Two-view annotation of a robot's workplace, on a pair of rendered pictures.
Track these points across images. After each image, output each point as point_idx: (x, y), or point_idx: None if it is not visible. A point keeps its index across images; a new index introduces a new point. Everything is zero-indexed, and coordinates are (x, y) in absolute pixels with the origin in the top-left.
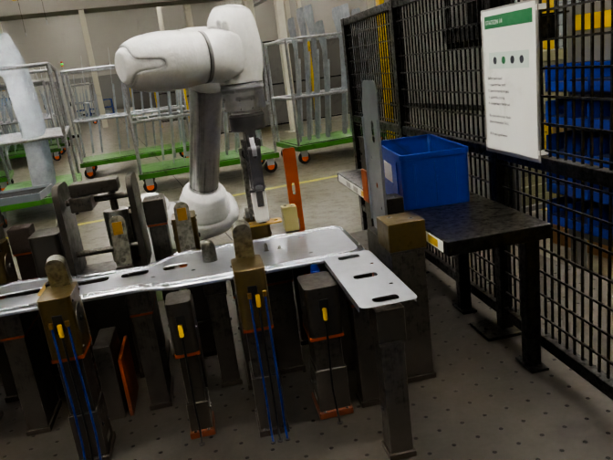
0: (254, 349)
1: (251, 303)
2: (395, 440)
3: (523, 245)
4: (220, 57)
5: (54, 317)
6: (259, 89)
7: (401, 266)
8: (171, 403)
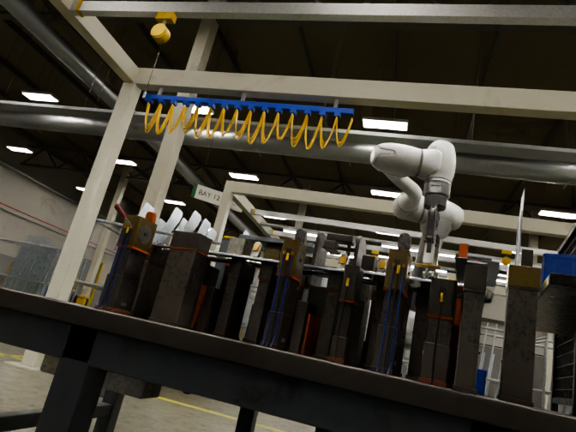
0: (387, 303)
1: (393, 269)
2: (460, 373)
3: None
4: (426, 159)
5: (288, 248)
6: (446, 183)
7: (516, 297)
8: (327, 358)
